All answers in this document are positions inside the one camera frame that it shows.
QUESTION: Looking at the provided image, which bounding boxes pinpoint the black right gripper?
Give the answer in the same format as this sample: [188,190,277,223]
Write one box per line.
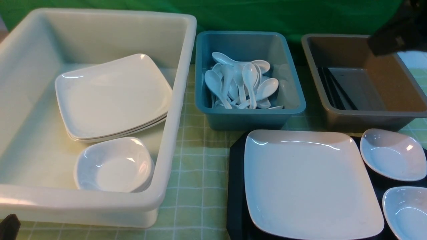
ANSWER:
[368,0,427,56]

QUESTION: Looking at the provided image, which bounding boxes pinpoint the white bowl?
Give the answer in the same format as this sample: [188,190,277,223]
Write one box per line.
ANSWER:
[382,186,427,240]
[359,129,427,181]

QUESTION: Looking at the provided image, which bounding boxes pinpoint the large white square plate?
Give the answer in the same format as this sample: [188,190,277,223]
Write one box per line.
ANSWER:
[244,130,385,240]

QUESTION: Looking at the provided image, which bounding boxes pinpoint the black chopstick pair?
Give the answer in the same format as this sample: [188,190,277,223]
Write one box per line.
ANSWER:
[318,67,346,110]

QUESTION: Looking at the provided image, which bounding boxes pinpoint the white soup spoon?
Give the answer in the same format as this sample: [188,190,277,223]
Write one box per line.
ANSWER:
[242,62,258,109]

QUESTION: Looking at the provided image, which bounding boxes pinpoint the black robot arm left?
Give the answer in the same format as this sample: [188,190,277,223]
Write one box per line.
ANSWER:
[0,214,21,240]

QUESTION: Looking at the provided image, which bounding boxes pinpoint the green backdrop cloth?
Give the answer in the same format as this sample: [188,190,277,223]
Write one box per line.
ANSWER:
[0,0,401,64]

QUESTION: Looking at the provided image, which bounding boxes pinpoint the brown plastic bin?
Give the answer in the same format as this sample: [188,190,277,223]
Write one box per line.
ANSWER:
[301,34,426,133]

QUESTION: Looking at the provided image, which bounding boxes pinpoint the crossed black chopsticks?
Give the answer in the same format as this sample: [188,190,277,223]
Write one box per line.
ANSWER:
[324,67,358,111]

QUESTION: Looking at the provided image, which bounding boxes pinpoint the teal plastic bin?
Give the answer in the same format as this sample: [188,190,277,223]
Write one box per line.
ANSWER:
[194,31,306,131]

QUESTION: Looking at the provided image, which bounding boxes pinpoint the pile of white spoons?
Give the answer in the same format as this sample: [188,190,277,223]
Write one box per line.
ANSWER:
[204,52,284,110]

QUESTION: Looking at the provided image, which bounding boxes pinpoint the black plastic tray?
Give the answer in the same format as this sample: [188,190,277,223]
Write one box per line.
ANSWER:
[226,132,427,240]

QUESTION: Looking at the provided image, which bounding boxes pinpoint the green checked tablecloth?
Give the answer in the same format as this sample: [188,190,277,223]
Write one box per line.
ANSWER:
[13,65,427,240]

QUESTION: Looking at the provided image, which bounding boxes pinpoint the stacked white square plates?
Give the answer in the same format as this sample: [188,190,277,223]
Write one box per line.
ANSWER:
[55,53,172,142]

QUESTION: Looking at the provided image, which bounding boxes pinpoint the stacked white bowls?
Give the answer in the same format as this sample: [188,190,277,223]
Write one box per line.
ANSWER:
[73,137,155,193]

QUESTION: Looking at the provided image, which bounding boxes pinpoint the large white plastic tub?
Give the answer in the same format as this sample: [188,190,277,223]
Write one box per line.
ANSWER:
[1,8,197,228]

